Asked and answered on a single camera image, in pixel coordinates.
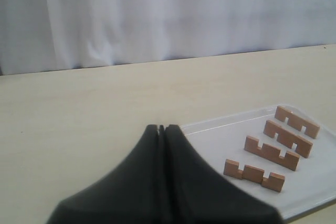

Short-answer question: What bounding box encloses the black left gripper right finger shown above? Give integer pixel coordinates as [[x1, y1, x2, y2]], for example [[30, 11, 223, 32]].
[[164, 125, 283, 223]]

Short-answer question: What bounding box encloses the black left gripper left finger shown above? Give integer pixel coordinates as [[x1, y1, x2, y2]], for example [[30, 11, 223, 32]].
[[47, 125, 181, 223]]

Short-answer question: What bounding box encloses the wooden slat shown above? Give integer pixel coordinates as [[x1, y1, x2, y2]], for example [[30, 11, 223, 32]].
[[223, 159, 285, 193]]

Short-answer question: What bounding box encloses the wooden slat horizontal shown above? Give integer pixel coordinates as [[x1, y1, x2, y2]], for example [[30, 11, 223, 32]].
[[244, 136, 300, 171]]

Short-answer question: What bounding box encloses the wooden slat vertical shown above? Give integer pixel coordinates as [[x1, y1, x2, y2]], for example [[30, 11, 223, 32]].
[[263, 120, 313, 158], [275, 105, 320, 139]]

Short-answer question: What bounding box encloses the white curtain backdrop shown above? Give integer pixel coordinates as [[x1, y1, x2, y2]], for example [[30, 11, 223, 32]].
[[1, 0, 335, 75]]

